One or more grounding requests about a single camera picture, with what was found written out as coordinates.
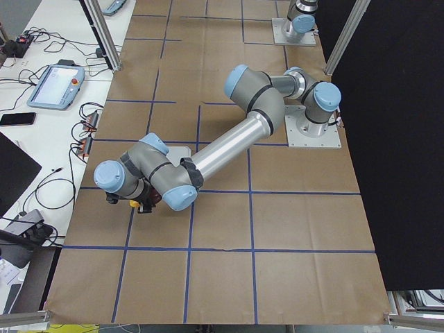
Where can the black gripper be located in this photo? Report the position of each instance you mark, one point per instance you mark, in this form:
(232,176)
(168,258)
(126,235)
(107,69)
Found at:
(151,197)

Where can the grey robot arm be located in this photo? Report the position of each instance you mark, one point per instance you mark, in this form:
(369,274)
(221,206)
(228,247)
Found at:
(300,17)
(145,175)

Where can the white kitchen scale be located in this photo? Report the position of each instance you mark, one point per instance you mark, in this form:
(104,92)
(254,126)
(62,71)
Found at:
(176,153)

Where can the orange black power strip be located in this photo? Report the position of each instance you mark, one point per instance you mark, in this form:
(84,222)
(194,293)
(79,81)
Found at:
(89,127)

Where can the grey usb hub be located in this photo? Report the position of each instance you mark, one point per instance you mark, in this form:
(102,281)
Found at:
(20,226)

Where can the brown paper table cover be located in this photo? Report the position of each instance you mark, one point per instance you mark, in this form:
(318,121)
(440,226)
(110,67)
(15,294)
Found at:
(279,236)

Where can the blue teach pendant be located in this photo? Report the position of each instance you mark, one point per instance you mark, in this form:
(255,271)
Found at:
(57,88)

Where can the black smartphone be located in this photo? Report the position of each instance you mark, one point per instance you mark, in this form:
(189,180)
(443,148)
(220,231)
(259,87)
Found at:
(18,119)

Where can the black red device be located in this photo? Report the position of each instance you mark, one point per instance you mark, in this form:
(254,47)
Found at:
(17,48)

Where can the black curtain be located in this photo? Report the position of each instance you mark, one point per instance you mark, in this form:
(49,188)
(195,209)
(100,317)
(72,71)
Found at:
(391,79)

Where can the aluminium rail bottom left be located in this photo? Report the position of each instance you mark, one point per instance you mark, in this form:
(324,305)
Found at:
(28,318)

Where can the aluminium rail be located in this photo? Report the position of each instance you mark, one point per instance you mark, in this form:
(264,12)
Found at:
(28,318)
(421,321)

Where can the aluminium frame post left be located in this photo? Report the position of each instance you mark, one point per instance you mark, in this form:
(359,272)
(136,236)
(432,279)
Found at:
(96,21)

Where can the aluminium frame post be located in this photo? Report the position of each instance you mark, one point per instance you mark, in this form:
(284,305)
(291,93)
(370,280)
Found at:
(96,21)
(350,26)

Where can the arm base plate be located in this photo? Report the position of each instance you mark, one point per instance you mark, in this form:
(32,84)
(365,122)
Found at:
(285,35)
(302,133)

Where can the aluminium frame post right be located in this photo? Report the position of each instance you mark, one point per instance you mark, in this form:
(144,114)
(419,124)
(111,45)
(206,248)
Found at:
(350,26)

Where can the aluminium rail bottom right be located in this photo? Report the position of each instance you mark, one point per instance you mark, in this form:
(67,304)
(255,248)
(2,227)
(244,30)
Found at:
(421,321)

